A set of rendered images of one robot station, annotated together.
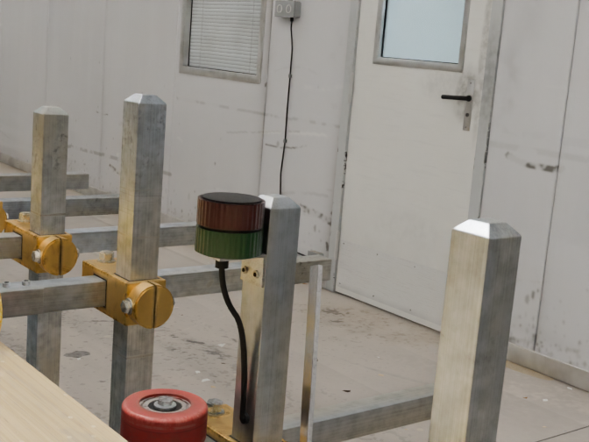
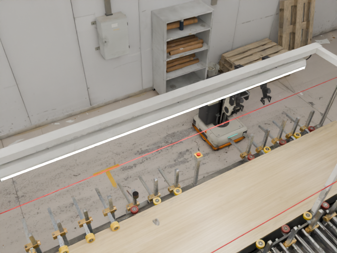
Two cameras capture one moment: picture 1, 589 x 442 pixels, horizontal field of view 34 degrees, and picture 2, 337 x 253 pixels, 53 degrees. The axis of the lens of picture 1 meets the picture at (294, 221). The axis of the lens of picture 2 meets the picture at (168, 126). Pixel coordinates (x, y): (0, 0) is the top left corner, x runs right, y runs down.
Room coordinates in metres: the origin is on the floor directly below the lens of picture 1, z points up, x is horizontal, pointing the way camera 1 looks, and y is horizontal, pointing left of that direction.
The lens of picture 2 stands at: (0.26, 1.90, 3.87)
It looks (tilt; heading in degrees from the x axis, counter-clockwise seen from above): 44 degrees down; 278
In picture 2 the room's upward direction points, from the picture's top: 1 degrees clockwise
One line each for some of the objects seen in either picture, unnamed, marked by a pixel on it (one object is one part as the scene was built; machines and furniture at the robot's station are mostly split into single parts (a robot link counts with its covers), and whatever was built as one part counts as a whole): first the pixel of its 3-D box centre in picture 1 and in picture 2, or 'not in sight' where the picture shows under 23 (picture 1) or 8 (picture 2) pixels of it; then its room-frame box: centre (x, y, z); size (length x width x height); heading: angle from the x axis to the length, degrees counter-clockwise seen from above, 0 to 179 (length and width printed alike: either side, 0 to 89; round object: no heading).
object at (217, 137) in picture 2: not in sight; (219, 126); (-0.01, -2.05, 0.16); 0.67 x 0.64 x 0.25; 128
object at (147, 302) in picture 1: (125, 292); (109, 210); (1.07, 0.19, 0.95); 0.14 x 0.06 x 0.05; 38
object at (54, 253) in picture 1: (39, 245); (85, 221); (1.27, 0.34, 0.95); 0.14 x 0.06 x 0.05; 38
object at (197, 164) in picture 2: not in sight; (196, 172); (0.26, -0.45, 0.93); 0.05 x 0.05 x 0.45; 38
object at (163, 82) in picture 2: not in sight; (180, 53); (0.77, -3.11, 0.78); 0.90 x 0.45 x 1.55; 38
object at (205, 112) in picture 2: not in sight; (219, 103); (0.04, -2.12, 0.59); 0.55 x 0.34 x 0.83; 38
